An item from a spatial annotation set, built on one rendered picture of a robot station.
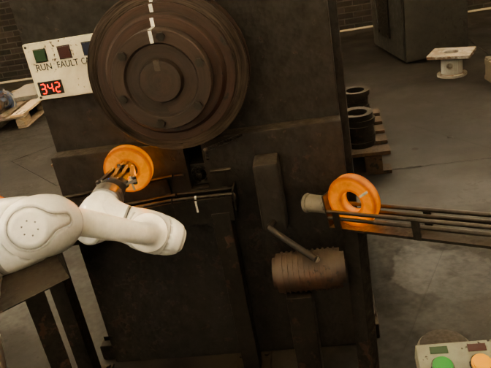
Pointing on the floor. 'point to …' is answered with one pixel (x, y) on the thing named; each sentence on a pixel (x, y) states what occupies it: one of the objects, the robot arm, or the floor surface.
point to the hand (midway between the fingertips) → (127, 163)
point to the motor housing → (300, 340)
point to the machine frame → (169, 345)
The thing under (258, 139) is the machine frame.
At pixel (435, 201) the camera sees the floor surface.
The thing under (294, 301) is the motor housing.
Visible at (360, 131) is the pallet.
